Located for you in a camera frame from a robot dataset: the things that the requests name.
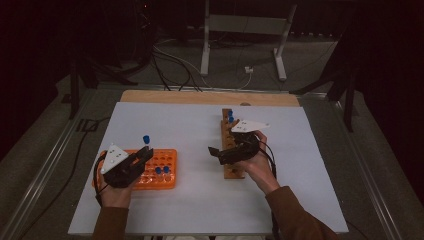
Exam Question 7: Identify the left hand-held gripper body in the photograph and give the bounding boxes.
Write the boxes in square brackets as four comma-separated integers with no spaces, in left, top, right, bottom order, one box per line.
[100,143,148,189]

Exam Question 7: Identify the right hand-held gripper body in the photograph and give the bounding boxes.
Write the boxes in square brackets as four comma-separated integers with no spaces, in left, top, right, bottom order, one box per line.
[217,119,271,166]

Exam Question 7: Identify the wooden tube rack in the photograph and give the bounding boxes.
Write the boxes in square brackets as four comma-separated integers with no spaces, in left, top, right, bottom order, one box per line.
[221,108,246,180]

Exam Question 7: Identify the orange plastic tube rack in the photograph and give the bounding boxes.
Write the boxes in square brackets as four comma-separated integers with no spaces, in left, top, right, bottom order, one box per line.
[92,148,178,191]

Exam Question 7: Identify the person's right hand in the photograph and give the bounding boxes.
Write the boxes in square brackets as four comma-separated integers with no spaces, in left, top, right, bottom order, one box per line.
[238,130,282,196]

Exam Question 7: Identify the person's left hand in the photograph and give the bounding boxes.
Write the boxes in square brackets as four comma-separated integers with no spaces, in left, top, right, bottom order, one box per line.
[97,172,138,210]

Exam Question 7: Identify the white table mat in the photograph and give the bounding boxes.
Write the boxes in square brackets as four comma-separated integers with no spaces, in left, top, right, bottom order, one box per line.
[67,101,350,236]

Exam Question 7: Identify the black stand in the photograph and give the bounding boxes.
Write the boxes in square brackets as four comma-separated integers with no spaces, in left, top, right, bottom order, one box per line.
[67,49,140,120]
[288,33,360,133]

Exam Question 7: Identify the grey metal stand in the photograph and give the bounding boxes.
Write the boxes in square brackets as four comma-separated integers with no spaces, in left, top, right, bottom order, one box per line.
[199,0,298,82]

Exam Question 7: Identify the left hand-held gripper cable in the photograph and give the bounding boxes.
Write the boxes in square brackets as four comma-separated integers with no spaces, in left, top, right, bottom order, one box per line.
[93,151,109,208]

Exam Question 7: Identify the hand-held gripper cable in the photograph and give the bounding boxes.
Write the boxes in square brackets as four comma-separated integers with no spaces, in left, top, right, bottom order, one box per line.
[258,139,278,240]
[93,151,109,208]

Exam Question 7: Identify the right hand-held gripper cable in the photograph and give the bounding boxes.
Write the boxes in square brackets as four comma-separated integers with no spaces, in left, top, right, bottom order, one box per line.
[258,139,278,240]

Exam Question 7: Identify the black floor cable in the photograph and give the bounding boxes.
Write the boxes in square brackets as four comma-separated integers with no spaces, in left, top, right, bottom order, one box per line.
[18,115,112,240]

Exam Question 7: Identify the metal floor rail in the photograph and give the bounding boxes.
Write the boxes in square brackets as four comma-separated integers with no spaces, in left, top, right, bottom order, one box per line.
[328,94,405,240]
[0,89,98,240]

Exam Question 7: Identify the black cable bundle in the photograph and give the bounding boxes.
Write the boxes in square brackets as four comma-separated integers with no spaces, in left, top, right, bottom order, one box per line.
[150,49,203,93]

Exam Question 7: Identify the white cable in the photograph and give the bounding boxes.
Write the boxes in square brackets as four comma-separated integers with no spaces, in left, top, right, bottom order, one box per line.
[152,39,253,91]

